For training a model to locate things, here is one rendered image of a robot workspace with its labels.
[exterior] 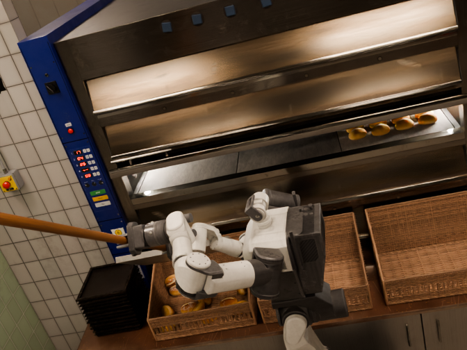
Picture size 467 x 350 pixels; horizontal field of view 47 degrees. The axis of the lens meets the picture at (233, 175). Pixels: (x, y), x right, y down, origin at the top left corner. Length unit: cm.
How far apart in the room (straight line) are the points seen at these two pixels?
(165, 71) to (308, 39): 71
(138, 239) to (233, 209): 112
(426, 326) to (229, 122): 139
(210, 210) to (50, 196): 91
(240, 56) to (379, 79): 68
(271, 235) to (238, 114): 96
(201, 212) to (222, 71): 83
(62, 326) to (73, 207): 94
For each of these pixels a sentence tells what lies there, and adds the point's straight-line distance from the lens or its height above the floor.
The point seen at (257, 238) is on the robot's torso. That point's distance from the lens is 196.
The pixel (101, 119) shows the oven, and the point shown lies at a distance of 289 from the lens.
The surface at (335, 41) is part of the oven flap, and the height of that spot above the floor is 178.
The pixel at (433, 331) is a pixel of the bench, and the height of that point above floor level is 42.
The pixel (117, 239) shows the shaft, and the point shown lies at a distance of 193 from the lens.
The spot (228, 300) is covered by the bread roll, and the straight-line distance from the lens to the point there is 296.
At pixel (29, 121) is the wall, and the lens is 304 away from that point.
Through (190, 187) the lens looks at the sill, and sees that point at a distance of 297.
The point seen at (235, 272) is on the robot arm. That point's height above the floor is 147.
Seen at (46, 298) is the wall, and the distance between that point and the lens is 368.
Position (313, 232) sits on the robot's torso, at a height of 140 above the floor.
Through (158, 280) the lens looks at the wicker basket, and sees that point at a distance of 313.
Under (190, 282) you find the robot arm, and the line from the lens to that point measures 170.
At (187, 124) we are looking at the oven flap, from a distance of 280.
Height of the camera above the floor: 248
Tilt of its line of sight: 26 degrees down
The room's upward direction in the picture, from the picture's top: 17 degrees counter-clockwise
